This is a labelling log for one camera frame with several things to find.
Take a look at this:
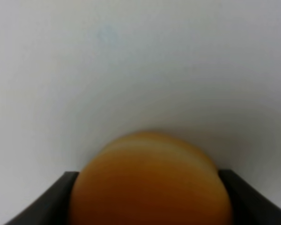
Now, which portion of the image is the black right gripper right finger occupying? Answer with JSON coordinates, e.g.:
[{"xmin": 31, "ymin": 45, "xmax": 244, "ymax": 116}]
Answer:
[{"xmin": 218, "ymin": 169, "xmax": 281, "ymax": 225}]

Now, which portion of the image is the red yellow peach half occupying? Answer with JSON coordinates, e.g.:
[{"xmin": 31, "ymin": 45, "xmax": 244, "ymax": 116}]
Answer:
[{"xmin": 69, "ymin": 132, "xmax": 233, "ymax": 225}]

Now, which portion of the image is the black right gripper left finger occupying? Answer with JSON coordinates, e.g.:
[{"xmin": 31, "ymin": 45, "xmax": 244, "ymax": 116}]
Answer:
[{"xmin": 7, "ymin": 172, "xmax": 79, "ymax": 225}]

